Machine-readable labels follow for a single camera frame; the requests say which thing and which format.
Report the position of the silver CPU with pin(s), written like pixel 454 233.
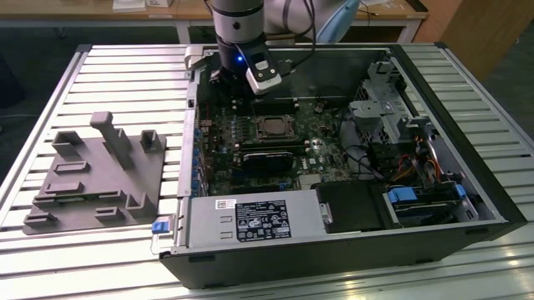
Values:
pixel 275 126

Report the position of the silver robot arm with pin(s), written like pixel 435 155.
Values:
pixel 238 18

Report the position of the black RAM slot row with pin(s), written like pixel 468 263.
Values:
pixel 273 107

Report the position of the CPU socket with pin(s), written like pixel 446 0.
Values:
pixel 257 137

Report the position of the black expansion slot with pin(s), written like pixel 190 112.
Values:
pixel 258 188

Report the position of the black drive bay cover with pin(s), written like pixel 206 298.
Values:
pixel 354 206

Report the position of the black graphics card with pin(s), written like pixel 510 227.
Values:
pixel 267 161

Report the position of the white box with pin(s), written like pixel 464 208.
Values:
pixel 130 6
pixel 158 3

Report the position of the green motherboard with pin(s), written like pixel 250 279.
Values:
pixel 325 147

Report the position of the silver chipset heat sink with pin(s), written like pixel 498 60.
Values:
pixel 310 179

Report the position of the silver drive cage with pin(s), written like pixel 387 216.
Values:
pixel 375 125

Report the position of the wooden desk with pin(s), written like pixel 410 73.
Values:
pixel 83 14

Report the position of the silver power supply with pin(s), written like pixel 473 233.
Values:
pixel 209 225

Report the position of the grey parts rack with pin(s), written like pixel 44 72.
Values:
pixel 91 187

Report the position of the blue case latch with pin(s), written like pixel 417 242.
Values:
pixel 162 225

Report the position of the hard disk in blue carrier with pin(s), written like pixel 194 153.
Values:
pixel 402 195

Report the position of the black PC case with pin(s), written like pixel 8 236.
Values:
pixel 291 259

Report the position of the wooden cabinet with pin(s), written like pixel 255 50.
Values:
pixel 492 31

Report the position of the blue plastic clip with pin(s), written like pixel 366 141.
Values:
pixel 460 192

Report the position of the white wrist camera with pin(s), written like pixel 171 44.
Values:
pixel 263 78

